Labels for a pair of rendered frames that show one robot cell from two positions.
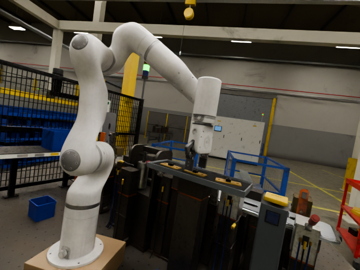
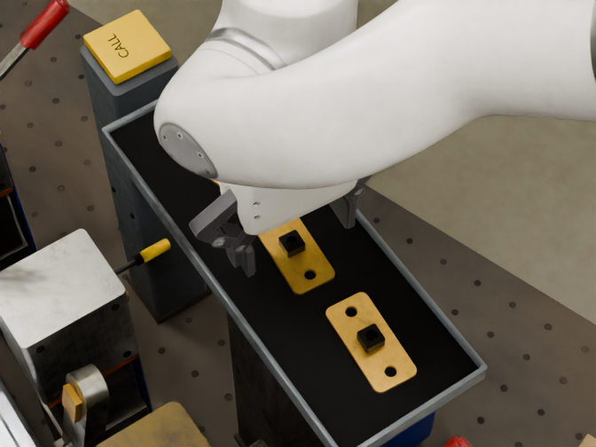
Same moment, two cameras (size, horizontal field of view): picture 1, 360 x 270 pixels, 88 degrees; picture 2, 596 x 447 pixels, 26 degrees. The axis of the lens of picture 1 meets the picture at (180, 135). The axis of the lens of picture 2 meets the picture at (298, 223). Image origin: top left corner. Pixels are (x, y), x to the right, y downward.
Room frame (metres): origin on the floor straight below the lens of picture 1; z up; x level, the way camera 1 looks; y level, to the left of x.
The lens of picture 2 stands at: (1.16, 0.16, 2.07)
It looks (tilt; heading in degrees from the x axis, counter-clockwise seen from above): 58 degrees down; 205
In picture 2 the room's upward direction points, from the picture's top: straight up
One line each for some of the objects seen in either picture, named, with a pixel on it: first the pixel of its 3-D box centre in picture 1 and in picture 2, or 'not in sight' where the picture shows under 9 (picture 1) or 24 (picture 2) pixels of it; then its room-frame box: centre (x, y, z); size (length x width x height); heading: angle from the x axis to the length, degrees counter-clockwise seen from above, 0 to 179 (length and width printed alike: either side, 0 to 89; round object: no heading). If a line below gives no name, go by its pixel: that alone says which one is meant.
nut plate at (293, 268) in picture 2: (195, 171); (292, 244); (0.67, -0.08, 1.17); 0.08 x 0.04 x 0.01; 54
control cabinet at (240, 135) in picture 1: (234, 135); not in sight; (8.90, -2.55, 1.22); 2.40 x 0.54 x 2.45; 79
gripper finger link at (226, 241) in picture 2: (204, 158); (227, 247); (0.72, -0.11, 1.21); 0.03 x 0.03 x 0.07; 54
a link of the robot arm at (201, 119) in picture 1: (203, 119); not in sight; (0.67, -0.07, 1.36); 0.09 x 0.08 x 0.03; 144
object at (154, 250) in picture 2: (237, 221); (114, 272); (0.68, -0.26, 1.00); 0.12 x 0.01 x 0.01; 149
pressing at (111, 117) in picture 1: (107, 134); not in sight; (1.47, 0.56, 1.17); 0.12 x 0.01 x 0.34; 149
